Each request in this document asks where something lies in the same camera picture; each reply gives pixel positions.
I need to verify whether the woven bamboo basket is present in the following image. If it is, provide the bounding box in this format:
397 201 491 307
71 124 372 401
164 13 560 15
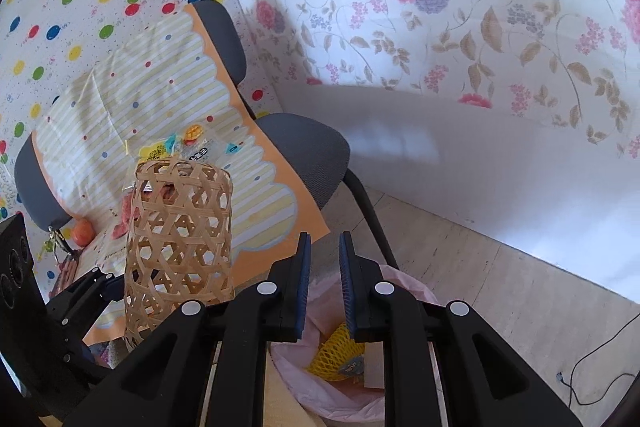
124 157 235 350

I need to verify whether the yellow foam fruit net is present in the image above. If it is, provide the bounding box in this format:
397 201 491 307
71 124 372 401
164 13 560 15
307 323 366 383

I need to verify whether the yellow snack wrapper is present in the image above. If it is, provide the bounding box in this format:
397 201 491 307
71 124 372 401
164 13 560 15
137 124 239 165

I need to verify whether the pink lined trash bin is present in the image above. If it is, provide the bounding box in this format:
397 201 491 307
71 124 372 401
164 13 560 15
269 263 442 427

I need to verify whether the red striped pouch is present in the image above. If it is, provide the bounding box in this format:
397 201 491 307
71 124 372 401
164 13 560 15
49 251 81 299

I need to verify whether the yellow striped plastic cover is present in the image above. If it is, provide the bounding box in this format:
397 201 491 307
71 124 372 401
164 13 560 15
27 4 328 335

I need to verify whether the grey office chair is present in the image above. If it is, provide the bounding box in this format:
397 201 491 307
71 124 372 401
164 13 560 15
14 0 398 268

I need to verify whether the floral pattern backdrop sheet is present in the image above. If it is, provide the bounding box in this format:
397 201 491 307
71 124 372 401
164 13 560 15
238 0 639 160

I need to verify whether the black cable on floor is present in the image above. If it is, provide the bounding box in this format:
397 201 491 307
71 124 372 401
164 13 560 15
555 323 640 408

